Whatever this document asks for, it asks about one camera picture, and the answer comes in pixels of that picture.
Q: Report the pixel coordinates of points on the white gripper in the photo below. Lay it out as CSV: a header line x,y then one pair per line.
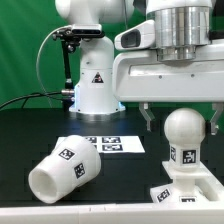
x,y
139,77

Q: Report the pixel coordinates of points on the white lamp shade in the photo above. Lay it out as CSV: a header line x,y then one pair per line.
x,y
73,162

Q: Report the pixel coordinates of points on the white table border frame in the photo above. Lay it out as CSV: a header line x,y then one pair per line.
x,y
211,212

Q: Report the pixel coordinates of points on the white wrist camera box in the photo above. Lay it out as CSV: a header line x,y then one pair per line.
x,y
141,36

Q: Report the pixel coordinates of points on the white lamp bulb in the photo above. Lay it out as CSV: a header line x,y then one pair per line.
x,y
184,129

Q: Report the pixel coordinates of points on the white marker sheet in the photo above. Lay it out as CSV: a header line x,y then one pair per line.
x,y
109,144

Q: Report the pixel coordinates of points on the black camera on stand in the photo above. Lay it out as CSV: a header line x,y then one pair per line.
x,y
87,30

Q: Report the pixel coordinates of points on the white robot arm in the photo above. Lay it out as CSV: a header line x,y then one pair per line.
x,y
181,26

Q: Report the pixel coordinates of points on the white lamp base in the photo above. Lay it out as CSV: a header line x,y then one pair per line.
x,y
183,187

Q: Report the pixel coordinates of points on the black camera stand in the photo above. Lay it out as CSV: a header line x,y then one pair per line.
x,y
67,66

